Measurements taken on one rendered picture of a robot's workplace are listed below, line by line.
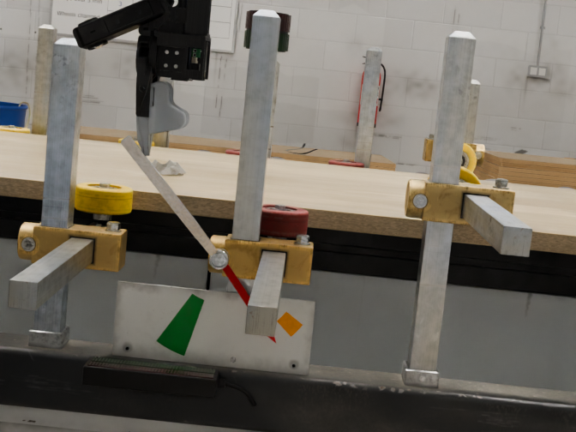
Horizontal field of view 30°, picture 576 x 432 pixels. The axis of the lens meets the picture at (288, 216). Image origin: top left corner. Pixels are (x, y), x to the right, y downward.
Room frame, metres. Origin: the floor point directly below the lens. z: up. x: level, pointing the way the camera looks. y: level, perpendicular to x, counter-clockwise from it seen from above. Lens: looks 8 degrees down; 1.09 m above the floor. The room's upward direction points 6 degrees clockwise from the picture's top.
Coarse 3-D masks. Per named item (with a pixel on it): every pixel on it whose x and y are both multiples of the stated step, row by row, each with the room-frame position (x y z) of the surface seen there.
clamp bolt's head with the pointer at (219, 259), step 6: (216, 258) 1.36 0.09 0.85; (222, 258) 1.36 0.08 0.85; (216, 264) 1.36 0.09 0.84; (222, 264) 1.36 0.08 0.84; (228, 264) 1.37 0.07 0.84; (228, 270) 1.37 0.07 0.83; (228, 276) 1.37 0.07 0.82; (234, 276) 1.37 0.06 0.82; (234, 282) 1.37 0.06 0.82; (240, 282) 1.37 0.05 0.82; (240, 288) 1.37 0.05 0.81; (240, 294) 1.37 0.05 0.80; (246, 294) 1.37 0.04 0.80; (246, 300) 1.37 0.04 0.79
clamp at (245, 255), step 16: (224, 240) 1.39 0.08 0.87; (240, 240) 1.38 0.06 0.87; (272, 240) 1.40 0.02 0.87; (288, 240) 1.42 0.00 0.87; (208, 256) 1.38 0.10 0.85; (240, 256) 1.38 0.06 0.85; (256, 256) 1.38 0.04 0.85; (288, 256) 1.37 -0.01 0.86; (304, 256) 1.37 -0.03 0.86; (224, 272) 1.38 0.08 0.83; (240, 272) 1.38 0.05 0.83; (256, 272) 1.38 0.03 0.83; (288, 272) 1.37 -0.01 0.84; (304, 272) 1.37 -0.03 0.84
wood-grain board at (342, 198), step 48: (0, 144) 2.04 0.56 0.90; (96, 144) 2.25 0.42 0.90; (0, 192) 1.55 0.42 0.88; (144, 192) 1.55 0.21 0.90; (192, 192) 1.59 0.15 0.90; (288, 192) 1.72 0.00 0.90; (336, 192) 1.79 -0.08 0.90; (384, 192) 1.87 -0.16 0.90; (528, 192) 2.15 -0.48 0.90; (480, 240) 1.54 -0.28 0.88
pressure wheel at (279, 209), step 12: (264, 204) 1.48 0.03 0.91; (276, 204) 1.46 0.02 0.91; (264, 216) 1.43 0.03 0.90; (276, 216) 1.42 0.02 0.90; (288, 216) 1.42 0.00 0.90; (300, 216) 1.43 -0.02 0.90; (264, 228) 1.43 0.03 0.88; (276, 228) 1.42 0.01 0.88; (288, 228) 1.42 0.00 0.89; (300, 228) 1.44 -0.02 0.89
